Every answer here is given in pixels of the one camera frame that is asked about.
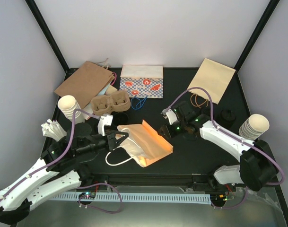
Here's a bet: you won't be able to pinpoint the right stack paper cups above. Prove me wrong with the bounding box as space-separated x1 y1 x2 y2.
239 114 270 140

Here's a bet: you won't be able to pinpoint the black coffee cup open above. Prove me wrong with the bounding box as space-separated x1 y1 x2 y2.
113 112 129 125

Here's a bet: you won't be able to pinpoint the left stack paper cups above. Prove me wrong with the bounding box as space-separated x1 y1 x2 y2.
57 95 85 124

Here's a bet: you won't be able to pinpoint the right black frame post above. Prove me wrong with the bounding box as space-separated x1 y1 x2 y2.
234 0 280 72

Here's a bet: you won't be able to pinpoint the left base circuit board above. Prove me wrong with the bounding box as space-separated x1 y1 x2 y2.
79 192 96 200

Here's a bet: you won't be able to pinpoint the white wrapped straws bundle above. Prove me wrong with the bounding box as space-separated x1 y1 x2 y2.
41 119 67 142

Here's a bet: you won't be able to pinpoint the left black frame post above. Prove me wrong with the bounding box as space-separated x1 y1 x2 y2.
25 0 70 73

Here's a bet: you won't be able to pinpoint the blue checkered paper bag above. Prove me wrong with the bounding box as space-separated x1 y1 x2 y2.
120 65 164 99

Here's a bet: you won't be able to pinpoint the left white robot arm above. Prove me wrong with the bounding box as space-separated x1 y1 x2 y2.
0 123 129 225

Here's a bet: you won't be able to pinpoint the pink white paper bag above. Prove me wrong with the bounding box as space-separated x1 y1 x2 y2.
83 72 117 114

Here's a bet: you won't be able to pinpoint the light blue cable duct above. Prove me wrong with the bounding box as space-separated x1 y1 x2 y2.
51 192 211 205

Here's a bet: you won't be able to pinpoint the right base circuit board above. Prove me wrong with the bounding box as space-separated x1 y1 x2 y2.
210 194 235 201

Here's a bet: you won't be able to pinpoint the tan paper bag brown handles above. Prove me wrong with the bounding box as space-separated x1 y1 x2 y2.
188 58 236 108

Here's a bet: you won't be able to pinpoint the black frame post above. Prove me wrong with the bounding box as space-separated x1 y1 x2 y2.
25 0 70 73
234 0 280 72

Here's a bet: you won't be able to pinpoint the base circuit board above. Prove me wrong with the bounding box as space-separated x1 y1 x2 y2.
210 194 235 201
79 192 96 200

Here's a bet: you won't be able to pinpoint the black lidded cup right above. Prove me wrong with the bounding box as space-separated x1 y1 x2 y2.
216 109 236 129

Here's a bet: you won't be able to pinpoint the brown kraft paper bag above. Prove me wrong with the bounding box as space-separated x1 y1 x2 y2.
54 61 114 108

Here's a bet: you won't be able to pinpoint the black cup lid stack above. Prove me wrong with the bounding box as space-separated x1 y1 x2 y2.
200 107 211 117

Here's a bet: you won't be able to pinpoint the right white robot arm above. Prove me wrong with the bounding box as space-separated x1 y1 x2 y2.
158 101 279 191

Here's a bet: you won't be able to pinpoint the orange paper bag white handles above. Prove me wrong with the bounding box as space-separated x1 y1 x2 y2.
105 120 174 167

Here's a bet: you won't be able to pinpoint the stack paper cups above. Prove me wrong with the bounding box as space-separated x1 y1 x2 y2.
239 114 270 140
57 95 85 124

